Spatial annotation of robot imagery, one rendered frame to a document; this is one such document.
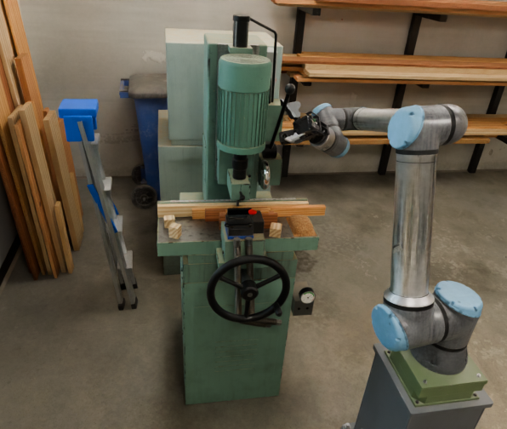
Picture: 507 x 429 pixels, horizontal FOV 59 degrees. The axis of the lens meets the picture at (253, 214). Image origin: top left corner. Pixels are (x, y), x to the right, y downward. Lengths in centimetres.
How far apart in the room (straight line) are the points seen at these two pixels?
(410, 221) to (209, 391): 126
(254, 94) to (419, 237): 68
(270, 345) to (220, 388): 33
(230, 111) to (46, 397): 156
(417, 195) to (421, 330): 41
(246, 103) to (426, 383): 108
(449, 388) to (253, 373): 86
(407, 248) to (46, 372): 181
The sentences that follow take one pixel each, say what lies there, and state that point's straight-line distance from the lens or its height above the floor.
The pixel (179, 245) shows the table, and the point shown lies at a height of 89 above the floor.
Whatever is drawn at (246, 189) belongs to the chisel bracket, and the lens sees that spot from 166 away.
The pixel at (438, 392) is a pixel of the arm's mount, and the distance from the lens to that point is 168.
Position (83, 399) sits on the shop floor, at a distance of 234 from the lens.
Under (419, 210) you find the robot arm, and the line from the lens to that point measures 135.
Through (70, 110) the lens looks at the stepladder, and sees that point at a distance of 219.
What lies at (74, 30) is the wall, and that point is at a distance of 386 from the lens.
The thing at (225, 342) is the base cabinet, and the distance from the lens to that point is 196.
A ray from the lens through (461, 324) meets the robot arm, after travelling 156.
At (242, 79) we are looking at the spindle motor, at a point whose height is 146.
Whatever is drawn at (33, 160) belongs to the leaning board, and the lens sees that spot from 270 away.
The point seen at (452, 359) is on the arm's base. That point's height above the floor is 70.
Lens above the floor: 180
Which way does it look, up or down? 30 degrees down
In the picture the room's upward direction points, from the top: 4 degrees clockwise
